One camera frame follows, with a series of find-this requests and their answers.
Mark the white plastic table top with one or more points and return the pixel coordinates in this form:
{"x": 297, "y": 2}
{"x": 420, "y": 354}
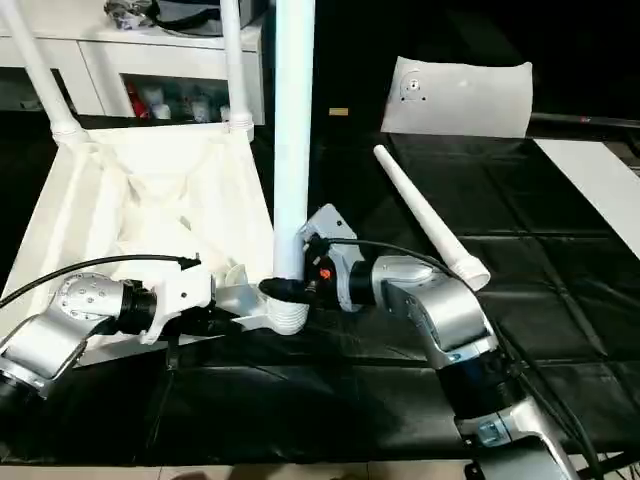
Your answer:
{"x": 150, "y": 200}

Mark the white plastic table leg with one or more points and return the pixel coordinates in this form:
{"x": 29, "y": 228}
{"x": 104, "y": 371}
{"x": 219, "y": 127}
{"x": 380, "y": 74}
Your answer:
{"x": 292, "y": 130}
{"x": 430, "y": 215}
{"x": 40, "y": 70}
{"x": 234, "y": 65}

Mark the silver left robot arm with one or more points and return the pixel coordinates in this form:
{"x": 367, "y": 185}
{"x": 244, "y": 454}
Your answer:
{"x": 60, "y": 330}

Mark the small tan label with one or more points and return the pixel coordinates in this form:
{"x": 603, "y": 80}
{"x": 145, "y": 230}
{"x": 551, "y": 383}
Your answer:
{"x": 338, "y": 111}

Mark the black work mat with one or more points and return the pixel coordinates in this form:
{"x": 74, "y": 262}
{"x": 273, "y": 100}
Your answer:
{"x": 540, "y": 280}

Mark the white cushion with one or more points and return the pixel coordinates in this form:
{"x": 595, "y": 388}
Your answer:
{"x": 460, "y": 95}

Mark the red bottle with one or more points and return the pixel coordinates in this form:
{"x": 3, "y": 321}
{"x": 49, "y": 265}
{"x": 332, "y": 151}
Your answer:
{"x": 134, "y": 100}

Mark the white cabinet with glass doors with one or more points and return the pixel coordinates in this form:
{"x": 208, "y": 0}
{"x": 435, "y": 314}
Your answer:
{"x": 110, "y": 60}

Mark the white flat board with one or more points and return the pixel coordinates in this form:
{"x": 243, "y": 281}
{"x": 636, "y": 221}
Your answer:
{"x": 600, "y": 185}

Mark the grey clutter on cabinet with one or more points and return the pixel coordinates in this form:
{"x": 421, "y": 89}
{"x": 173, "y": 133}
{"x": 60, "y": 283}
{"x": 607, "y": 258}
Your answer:
{"x": 170, "y": 12}

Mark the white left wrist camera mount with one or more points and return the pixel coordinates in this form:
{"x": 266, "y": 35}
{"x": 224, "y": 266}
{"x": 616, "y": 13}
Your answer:
{"x": 180, "y": 295}

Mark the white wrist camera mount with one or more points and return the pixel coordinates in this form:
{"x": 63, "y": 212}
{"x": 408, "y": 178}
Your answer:
{"x": 325, "y": 230}
{"x": 180, "y": 295}

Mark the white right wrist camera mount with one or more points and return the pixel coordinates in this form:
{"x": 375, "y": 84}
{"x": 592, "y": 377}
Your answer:
{"x": 325, "y": 230}

